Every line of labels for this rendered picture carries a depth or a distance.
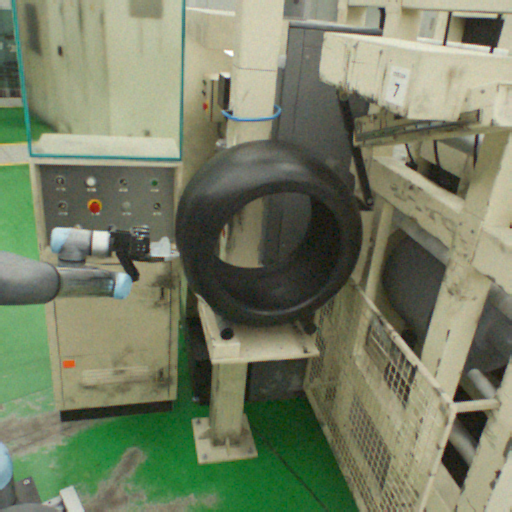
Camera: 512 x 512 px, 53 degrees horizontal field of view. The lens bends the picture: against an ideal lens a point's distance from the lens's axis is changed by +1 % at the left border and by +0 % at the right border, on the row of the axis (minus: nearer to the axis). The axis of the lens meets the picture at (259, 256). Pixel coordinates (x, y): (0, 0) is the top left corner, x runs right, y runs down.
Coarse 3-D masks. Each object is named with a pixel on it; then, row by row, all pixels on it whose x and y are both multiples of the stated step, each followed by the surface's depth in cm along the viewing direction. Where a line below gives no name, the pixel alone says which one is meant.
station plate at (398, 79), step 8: (392, 72) 120; (400, 72) 117; (408, 72) 113; (392, 80) 120; (400, 80) 117; (392, 88) 120; (400, 88) 117; (392, 96) 120; (400, 96) 117; (400, 104) 117
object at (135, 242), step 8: (112, 232) 147; (120, 232) 148; (128, 232) 149; (136, 232) 151; (144, 232) 152; (112, 240) 147; (120, 240) 149; (128, 240) 149; (136, 240) 149; (144, 240) 149; (112, 248) 148; (120, 248) 150; (128, 248) 151; (136, 248) 150; (144, 248) 151; (128, 256) 151; (136, 256) 150; (144, 256) 151
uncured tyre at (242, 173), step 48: (240, 144) 157; (288, 144) 157; (192, 192) 151; (240, 192) 140; (288, 192) 143; (336, 192) 147; (192, 240) 145; (336, 240) 177; (192, 288) 154; (240, 288) 183; (288, 288) 184; (336, 288) 162
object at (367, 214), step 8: (360, 200) 199; (360, 208) 199; (368, 208) 193; (368, 216) 189; (368, 224) 190; (368, 232) 192; (368, 240) 194; (360, 256) 196; (360, 264) 198; (360, 272) 199; (360, 280) 201
